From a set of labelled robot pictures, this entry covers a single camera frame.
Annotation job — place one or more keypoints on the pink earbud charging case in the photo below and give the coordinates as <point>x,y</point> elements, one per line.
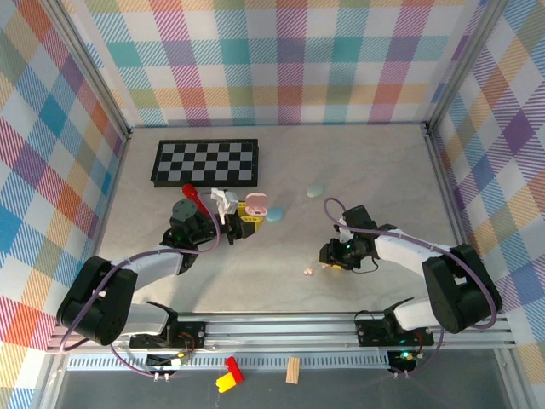
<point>256,200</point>

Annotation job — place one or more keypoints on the light blue earbud charging case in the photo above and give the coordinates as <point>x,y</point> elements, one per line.
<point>276,214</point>

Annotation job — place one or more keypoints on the pale mint earbud charging case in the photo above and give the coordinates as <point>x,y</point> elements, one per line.
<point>316,191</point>

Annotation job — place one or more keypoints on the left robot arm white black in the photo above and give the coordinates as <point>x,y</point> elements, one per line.
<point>149,266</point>

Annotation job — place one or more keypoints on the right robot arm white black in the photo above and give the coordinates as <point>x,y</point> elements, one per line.
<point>404,255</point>

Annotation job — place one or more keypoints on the red plastic toy tool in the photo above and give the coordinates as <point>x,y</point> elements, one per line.
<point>189,191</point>

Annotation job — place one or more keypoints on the black grey chessboard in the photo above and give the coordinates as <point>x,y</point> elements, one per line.
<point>191,162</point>

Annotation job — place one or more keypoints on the small wooden block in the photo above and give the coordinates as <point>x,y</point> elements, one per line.
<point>293,370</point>

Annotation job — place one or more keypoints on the small electronics board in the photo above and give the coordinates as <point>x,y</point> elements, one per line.
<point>402,360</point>
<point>166,362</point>

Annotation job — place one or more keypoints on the red narrow toy brick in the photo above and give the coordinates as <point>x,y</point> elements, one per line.
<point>235,368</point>

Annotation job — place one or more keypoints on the yellow toy brick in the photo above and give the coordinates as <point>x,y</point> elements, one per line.
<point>225,382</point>

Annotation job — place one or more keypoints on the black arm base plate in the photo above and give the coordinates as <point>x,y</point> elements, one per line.
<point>191,332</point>
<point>370,332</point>

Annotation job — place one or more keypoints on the long aluminium base rail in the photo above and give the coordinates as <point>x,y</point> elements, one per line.
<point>277,330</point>

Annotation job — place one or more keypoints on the aluminium side rail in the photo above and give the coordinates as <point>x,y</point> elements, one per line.
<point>453,183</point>
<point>114,191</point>

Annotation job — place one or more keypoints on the aluminium frame post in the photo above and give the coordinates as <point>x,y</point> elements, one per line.
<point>94,72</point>
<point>464,64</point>

